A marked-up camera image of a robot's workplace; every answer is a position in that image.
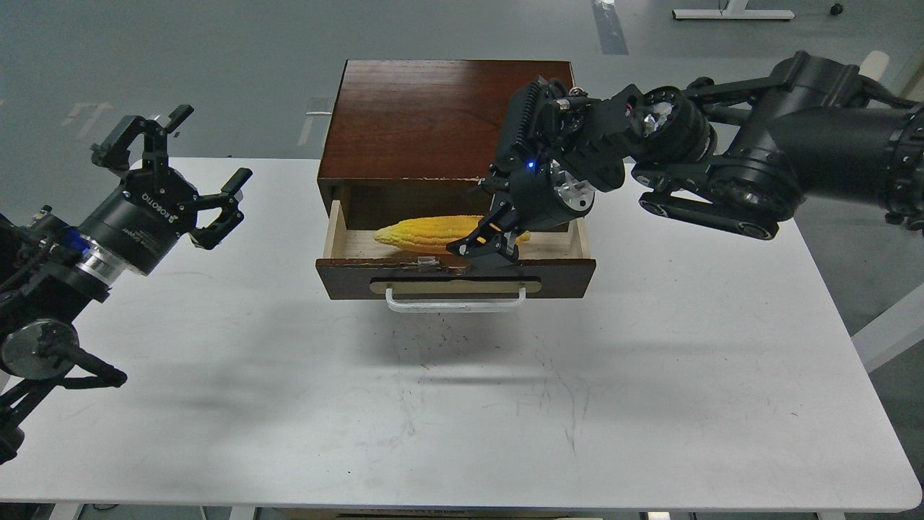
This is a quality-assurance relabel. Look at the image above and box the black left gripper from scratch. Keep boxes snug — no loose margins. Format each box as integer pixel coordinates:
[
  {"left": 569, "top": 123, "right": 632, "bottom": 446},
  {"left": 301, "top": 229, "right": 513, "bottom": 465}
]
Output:
[{"left": 78, "top": 105, "right": 252, "bottom": 276}]

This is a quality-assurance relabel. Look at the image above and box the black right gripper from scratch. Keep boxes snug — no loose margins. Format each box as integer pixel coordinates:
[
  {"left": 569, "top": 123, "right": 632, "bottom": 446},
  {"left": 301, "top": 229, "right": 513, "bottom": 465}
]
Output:
[{"left": 445, "top": 160, "right": 596, "bottom": 270}]

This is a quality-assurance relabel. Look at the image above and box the white chair background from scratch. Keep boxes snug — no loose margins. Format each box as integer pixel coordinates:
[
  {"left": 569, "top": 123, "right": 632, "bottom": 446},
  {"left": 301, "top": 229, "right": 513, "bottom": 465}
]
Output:
[{"left": 859, "top": 50, "right": 891, "bottom": 83}]

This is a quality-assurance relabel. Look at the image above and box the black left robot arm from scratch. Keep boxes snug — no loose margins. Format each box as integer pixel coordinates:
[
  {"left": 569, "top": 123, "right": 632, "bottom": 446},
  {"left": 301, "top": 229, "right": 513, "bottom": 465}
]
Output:
[{"left": 1, "top": 105, "right": 252, "bottom": 463}]

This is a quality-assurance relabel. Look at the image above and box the wooden drawer with dark front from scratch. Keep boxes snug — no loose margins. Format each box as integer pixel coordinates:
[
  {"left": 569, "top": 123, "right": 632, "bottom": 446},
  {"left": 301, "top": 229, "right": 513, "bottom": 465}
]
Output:
[{"left": 315, "top": 200, "right": 596, "bottom": 300}]

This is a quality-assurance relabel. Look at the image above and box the white drawer handle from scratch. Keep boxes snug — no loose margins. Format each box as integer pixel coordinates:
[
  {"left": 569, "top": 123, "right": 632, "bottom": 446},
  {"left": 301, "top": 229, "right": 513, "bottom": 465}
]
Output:
[{"left": 384, "top": 286, "right": 527, "bottom": 313}]

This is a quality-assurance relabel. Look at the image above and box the dark wooden cabinet box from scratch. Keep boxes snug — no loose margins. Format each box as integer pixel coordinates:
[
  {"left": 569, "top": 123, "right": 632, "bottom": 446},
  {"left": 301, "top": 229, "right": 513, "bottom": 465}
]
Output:
[{"left": 318, "top": 59, "right": 574, "bottom": 230}]

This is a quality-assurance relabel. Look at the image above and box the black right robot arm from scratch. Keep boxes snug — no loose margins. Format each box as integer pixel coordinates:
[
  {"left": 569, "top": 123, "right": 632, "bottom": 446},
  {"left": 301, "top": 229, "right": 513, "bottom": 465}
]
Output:
[{"left": 448, "top": 51, "right": 922, "bottom": 269}]

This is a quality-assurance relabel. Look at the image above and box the yellow corn cob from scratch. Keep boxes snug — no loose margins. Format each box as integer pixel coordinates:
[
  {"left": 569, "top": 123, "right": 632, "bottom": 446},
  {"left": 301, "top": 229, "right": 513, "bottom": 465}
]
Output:
[{"left": 373, "top": 215, "right": 531, "bottom": 255}]

